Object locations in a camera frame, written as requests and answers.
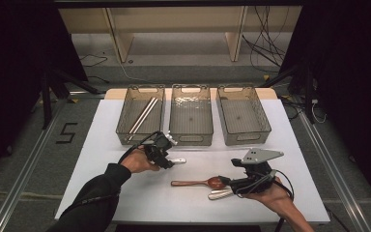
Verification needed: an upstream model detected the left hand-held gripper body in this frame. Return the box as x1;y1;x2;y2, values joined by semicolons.
140;130;179;160

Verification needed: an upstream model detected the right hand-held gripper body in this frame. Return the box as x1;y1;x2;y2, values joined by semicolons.
236;148;284;195

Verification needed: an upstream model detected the reddish brown wooden spoon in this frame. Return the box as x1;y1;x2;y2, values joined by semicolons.
170;176;230;190

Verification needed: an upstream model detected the transparent grey plastic bin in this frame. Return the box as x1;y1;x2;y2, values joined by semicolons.
115;84;167;147
168;83;214;147
215;84;272;147

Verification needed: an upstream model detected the person's left hand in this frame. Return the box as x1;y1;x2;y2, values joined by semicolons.
120;146;160;175

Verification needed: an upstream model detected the person's right hand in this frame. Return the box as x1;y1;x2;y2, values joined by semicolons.
243;177;295;213

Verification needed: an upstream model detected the white table cover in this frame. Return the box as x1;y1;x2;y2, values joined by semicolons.
54;98;331;225

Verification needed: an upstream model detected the light wooden table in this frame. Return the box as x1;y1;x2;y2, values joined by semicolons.
104;87;278;101

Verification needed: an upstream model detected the black metal stand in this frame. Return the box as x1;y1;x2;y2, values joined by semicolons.
259;62;317;125
40;69;100;130

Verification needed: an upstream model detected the black curtain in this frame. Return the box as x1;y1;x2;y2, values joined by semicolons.
0;0;89;188
279;0;371;214

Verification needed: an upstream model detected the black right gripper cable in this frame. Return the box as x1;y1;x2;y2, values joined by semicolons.
238;168;296;232

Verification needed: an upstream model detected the white floor cable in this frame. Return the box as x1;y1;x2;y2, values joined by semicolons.
110;32;149;84

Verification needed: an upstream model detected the aluminium floor rail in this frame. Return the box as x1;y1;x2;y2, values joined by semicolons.
298;109;371;232
0;91;107;232

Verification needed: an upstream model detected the black floor cable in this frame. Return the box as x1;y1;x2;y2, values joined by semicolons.
78;52;109;69
86;75;110;85

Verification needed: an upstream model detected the white plug with cable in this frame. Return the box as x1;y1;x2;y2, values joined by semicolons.
310;98;328;125

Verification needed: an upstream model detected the bundle of black cables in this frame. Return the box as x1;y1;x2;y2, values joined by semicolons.
241;6;288;73

